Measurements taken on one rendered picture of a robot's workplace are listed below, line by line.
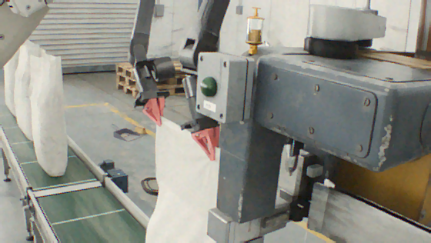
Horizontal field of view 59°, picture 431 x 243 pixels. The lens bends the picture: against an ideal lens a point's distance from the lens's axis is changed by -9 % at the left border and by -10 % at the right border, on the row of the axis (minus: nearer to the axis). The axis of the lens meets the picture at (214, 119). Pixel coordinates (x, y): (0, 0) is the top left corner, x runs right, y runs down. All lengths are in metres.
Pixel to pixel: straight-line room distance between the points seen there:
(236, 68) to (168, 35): 8.62
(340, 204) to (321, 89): 0.27
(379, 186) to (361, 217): 0.14
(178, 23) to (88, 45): 2.12
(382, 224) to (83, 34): 7.91
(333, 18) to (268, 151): 0.23
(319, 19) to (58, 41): 7.69
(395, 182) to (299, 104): 0.34
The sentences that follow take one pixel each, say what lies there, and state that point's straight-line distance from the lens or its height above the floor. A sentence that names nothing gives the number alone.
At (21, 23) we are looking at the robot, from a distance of 0.96.
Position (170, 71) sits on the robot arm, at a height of 1.19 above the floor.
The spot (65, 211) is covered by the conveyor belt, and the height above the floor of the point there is 0.38.
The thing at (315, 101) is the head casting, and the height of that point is 1.29.
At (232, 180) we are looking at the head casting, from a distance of 0.66.
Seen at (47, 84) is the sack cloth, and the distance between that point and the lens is 2.41.
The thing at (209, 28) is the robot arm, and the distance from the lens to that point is 0.97.
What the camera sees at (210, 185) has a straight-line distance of 1.01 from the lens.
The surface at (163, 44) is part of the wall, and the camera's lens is 9.14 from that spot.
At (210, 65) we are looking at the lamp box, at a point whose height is 1.31.
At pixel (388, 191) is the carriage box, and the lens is 0.82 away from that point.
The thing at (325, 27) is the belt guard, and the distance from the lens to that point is 0.65.
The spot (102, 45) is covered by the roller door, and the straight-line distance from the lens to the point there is 8.50.
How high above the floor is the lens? 1.40
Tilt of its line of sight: 15 degrees down
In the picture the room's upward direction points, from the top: 4 degrees clockwise
